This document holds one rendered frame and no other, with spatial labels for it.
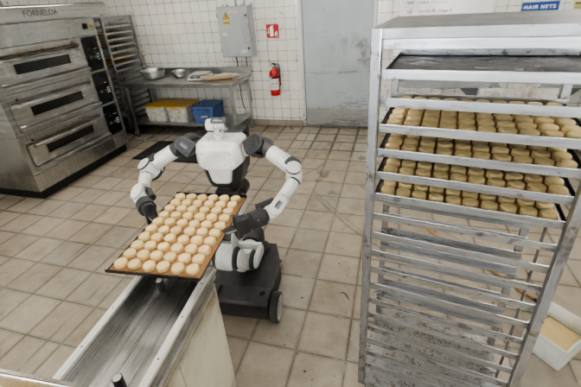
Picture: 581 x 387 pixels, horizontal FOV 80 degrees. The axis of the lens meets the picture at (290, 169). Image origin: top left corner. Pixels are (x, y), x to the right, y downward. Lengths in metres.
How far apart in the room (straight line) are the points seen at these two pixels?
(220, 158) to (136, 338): 0.94
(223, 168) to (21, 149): 3.05
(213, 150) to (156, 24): 4.64
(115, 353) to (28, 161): 3.45
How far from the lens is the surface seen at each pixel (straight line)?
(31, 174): 4.75
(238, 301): 2.40
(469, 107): 1.17
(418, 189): 1.40
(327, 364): 2.31
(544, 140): 1.23
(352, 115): 5.53
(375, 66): 1.13
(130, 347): 1.49
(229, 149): 1.89
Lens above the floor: 1.92
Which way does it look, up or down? 27 degrees down
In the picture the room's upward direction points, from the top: 4 degrees counter-clockwise
